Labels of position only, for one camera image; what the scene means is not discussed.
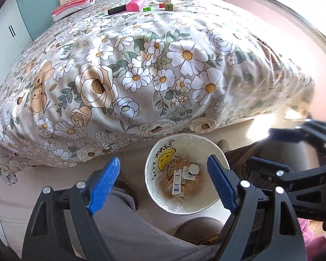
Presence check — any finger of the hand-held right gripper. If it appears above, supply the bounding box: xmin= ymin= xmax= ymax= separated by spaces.
xmin=247 ymin=156 xmax=326 ymax=189
xmin=269 ymin=119 xmax=326 ymax=155

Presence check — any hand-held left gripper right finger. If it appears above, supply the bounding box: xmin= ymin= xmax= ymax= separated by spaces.
xmin=206 ymin=154 xmax=307 ymax=261

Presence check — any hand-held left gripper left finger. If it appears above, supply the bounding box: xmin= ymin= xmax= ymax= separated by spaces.
xmin=22 ymin=156 xmax=121 ymax=261

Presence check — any white box with blue print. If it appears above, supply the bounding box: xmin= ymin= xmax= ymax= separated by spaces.
xmin=172 ymin=169 xmax=186 ymax=197

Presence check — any white smiley waste bin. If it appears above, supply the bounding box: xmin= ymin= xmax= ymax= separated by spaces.
xmin=145 ymin=134 xmax=231 ymax=215

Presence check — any black cylinder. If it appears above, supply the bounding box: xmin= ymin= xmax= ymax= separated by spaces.
xmin=108 ymin=5 xmax=128 ymax=15

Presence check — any pink container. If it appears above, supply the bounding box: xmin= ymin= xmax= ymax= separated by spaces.
xmin=126 ymin=0 xmax=144 ymax=12

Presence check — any pink fuzzy cloth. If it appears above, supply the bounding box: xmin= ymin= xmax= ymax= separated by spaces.
xmin=297 ymin=217 xmax=326 ymax=261

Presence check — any brown slipper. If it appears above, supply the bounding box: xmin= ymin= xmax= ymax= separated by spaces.
xmin=218 ymin=139 xmax=232 ymax=153

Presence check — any brown rounded object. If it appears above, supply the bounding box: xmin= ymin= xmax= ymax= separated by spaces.
xmin=175 ymin=217 xmax=225 ymax=246

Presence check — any person's grey trouser leg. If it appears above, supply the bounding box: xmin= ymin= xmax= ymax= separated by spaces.
xmin=94 ymin=187 xmax=220 ymax=261

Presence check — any bed with floral cover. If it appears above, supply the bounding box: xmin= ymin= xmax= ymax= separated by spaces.
xmin=0 ymin=0 xmax=316 ymax=185

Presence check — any white wardrobe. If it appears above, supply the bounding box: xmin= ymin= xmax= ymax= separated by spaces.
xmin=0 ymin=0 xmax=33 ymax=86

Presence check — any folded pink red pillow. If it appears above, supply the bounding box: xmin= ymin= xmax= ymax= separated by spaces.
xmin=52 ymin=0 xmax=98 ymax=21

